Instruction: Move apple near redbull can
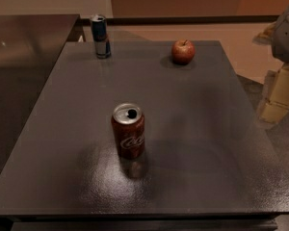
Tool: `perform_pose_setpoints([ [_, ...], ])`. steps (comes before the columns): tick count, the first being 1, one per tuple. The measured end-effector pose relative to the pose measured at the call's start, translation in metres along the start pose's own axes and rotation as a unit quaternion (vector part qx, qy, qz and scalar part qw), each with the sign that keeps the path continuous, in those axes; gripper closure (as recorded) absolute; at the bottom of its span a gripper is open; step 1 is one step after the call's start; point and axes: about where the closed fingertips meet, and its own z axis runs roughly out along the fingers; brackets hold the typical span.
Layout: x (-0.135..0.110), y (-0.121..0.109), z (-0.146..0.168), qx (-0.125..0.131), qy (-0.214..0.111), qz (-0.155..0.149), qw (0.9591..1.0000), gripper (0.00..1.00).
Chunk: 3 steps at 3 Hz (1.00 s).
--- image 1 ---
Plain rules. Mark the blue silver redbull can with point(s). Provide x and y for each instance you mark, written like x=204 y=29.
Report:
x=100 y=36

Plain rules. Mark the red coca-cola can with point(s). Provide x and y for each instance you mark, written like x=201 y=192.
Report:
x=128 y=123

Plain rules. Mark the red apple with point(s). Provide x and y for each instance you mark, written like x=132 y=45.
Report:
x=182 y=51

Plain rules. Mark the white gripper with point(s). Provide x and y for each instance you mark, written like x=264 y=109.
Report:
x=287 y=38

